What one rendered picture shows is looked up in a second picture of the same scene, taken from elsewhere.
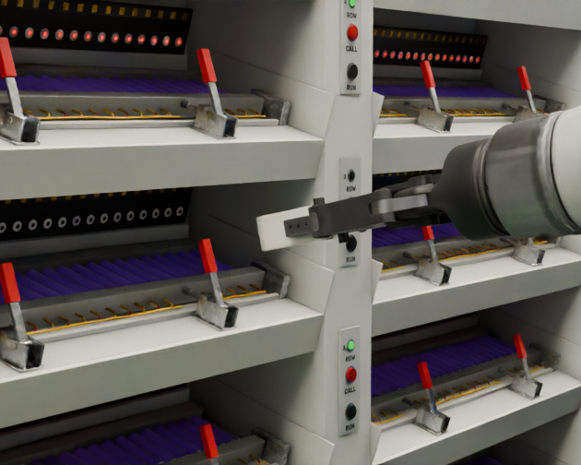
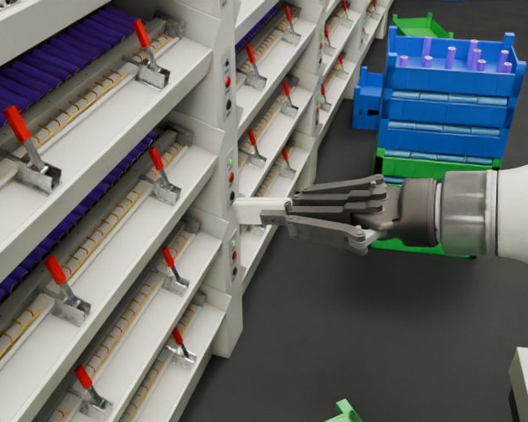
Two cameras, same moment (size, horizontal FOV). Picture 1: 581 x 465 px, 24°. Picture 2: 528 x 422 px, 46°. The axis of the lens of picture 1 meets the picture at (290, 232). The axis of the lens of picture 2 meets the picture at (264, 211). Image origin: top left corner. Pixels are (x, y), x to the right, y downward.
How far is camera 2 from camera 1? 67 cm
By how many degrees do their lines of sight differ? 35
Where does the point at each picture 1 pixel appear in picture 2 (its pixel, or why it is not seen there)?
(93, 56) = not seen: hidden behind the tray
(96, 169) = (99, 170)
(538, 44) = not seen: outside the picture
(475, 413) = (272, 141)
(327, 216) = (305, 231)
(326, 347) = (220, 172)
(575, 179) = (515, 246)
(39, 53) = not seen: hidden behind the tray
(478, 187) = (431, 232)
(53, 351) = (88, 285)
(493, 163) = (448, 223)
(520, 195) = (467, 245)
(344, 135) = (221, 38)
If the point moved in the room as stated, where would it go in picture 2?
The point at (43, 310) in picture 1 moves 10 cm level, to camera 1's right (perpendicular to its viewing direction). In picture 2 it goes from (69, 251) to (146, 237)
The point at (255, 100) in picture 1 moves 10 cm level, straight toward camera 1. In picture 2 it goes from (162, 25) to (177, 48)
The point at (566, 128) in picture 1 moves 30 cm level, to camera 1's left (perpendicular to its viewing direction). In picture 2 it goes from (509, 209) to (207, 275)
